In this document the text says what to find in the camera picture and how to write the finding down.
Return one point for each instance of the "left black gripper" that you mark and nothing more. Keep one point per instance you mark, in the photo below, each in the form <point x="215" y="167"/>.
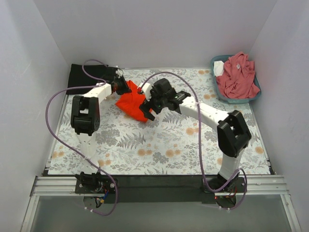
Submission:
<point x="122" y="85"/>

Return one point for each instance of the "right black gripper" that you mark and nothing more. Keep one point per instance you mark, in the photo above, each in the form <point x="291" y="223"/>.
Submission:
<point x="149" y="106"/>

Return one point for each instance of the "orange t-shirt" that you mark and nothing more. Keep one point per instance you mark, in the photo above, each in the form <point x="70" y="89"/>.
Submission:
<point x="130" y="103"/>

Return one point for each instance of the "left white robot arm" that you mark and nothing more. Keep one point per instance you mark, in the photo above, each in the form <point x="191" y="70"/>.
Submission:
<point x="85" y="120"/>

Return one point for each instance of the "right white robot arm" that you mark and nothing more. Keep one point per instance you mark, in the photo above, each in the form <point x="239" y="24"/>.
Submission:
<point x="232" y="131"/>

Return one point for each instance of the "floral table mat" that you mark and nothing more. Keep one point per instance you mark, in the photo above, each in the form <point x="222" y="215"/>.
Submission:
<point x="172" y="143"/>

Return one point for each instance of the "folded black t-shirt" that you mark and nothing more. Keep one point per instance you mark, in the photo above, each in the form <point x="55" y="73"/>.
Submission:
<point x="77" y="77"/>

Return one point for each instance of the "white t-shirt in basket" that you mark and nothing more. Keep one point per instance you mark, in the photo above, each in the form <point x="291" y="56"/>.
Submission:
<point x="218" y="68"/>

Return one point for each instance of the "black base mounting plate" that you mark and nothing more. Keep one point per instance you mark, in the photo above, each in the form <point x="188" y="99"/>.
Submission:
<point x="146" y="188"/>

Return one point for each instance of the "teal laundry basket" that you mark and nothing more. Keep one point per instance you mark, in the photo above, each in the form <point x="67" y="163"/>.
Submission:
<point x="224" y="58"/>

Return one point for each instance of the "pink t-shirt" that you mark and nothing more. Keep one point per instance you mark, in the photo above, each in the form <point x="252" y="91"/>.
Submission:
<point x="237" y="80"/>

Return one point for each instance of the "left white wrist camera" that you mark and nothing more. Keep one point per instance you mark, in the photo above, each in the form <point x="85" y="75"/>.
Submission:
<point x="120" y="72"/>

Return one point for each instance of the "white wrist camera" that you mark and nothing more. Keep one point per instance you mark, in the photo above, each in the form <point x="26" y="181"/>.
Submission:
<point x="120" y="72"/>
<point x="145" y="89"/>

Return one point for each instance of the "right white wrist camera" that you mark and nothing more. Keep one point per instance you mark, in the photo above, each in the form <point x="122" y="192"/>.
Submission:
<point x="145" y="89"/>

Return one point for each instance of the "aluminium rail frame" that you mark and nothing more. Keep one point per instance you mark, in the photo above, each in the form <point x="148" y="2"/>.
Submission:
<point x="57" y="185"/>

